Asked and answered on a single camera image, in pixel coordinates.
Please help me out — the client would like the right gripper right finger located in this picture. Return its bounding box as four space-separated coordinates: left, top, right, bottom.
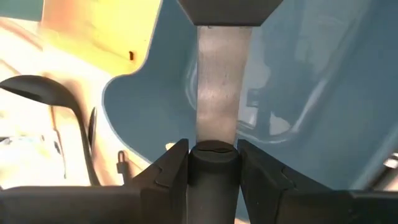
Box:
238 139 330 224

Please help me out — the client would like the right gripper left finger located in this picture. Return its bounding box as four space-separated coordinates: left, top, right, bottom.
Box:
132 139 190 224

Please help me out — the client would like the black slotted spatula steel shank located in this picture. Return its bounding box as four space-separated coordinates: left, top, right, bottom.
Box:
116 151 129 185

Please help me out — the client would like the black ladle with white label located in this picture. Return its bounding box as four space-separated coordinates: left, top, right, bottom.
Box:
0 74 102 187

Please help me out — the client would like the blue-grey plastic bin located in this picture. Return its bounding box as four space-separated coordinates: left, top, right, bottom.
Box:
101 0 398 224

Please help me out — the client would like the orange plastic bin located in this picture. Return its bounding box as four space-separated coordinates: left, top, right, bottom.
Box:
40 0 162 77

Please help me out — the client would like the teal plastic bin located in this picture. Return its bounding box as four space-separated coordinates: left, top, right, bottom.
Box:
0 0 44 22

